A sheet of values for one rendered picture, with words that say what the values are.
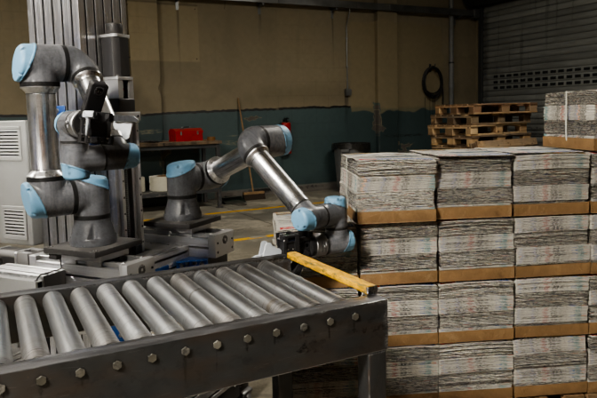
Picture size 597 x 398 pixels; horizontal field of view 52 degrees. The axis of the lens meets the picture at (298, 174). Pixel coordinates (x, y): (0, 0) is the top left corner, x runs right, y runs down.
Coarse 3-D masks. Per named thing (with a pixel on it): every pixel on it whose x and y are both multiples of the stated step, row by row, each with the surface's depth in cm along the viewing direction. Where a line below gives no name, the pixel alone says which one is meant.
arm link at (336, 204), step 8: (328, 200) 203; (336, 200) 202; (344, 200) 204; (328, 208) 200; (336, 208) 202; (344, 208) 204; (336, 216) 201; (344, 216) 204; (328, 224) 200; (336, 224) 203; (344, 224) 204
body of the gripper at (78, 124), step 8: (96, 112) 153; (72, 120) 160; (80, 120) 155; (96, 120) 153; (104, 120) 154; (112, 120) 156; (80, 128) 155; (88, 128) 151; (96, 128) 153; (104, 128) 154; (80, 136) 155; (88, 136) 152; (96, 136) 153; (104, 136) 158; (112, 136) 156; (104, 144) 159; (112, 144) 156
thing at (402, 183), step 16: (352, 160) 223; (368, 160) 212; (384, 160) 213; (400, 160) 213; (416, 160) 214; (432, 160) 214; (352, 176) 222; (368, 176) 213; (384, 176) 214; (400, 176) 214; (416, 176) 215; (432, 176) 216; (352, 192) 220; (368, 192) 214; (384, 192) 214; (400, 192) 215; (416, 192) 215; (432, 192) 216; (352, 208) 224; (368, 208) 214; (384, 208) 215; (400, 208) 215; (416, 208) 216; (432, 208) 216
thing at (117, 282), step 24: (216, 264) 177; (240, 264) 177; (288, 264) 184; (48, 288) 156; (72, 288) 156; (96, 288) 159; (120, 288) 162; (144, 288) 165; (72, 312) 157; (48, 336) 154
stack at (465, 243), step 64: (320, 256) 216; (384, 256) 219; (448, 256) 221; (512, 256) 224; (576, 256) 226; (448, 320) 224; (512, 320) 226; (576, 320) 228; (320, 384) 221; (448, 384) 226; (512, 384) 232
